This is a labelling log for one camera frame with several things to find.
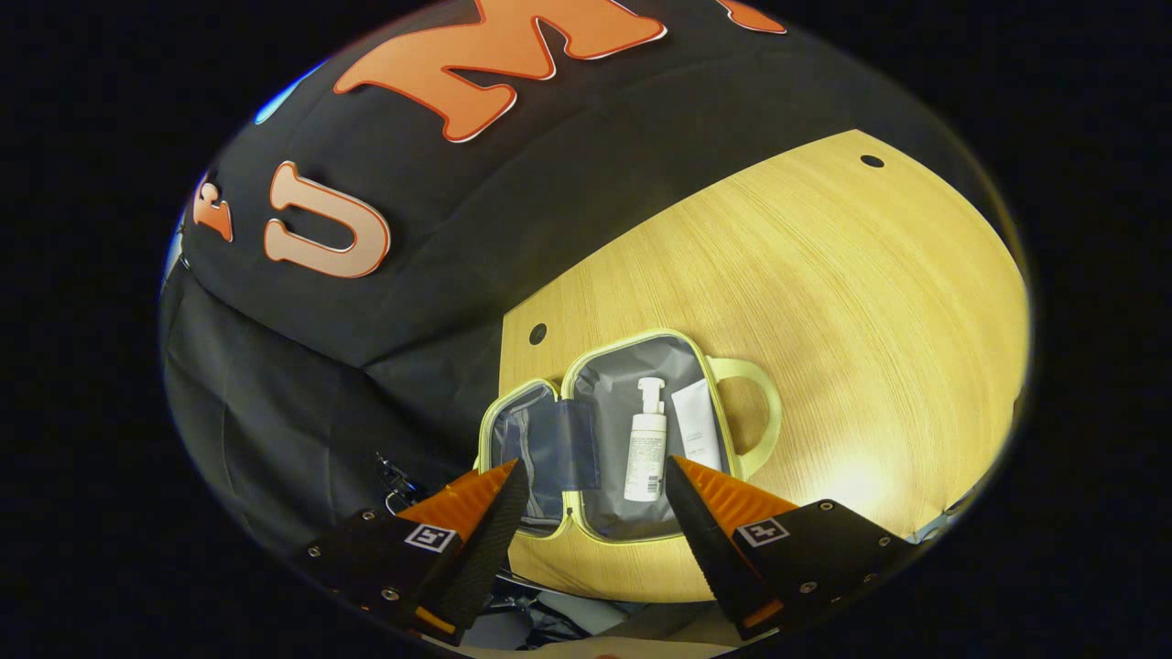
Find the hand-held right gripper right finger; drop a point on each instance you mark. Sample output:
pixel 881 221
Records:
pixel 700 540

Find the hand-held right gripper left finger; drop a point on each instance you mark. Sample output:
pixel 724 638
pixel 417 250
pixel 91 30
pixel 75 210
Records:
pixel 490 540

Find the white squeeze tube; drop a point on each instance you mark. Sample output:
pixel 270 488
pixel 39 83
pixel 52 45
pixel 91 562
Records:
pixel 698 421

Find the white foam pump bottle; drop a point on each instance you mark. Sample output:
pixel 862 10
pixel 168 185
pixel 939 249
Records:
pixel 645 448

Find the white suitcase with yellow trim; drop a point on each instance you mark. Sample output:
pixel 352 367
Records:
pixel 604 412

